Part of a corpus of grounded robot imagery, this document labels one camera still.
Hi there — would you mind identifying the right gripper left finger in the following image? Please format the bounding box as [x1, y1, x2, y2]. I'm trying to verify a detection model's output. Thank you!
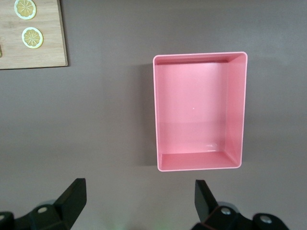
[0, 178, 87, 230]

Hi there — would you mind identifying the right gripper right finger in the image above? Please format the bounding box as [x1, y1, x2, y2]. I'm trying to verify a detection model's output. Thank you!
[194, 179, 290, 230]

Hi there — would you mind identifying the pink plastic bin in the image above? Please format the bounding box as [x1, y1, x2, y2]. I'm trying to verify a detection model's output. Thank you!
[153, 51, 248, 173]

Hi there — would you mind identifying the wooden cutting board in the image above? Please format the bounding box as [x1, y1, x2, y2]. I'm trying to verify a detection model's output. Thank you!
[0, 0, 69, 70]

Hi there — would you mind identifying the lemon slice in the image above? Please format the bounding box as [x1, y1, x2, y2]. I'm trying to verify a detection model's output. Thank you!
[21, 26, 45, 50]
[13, 0, 38, 21]

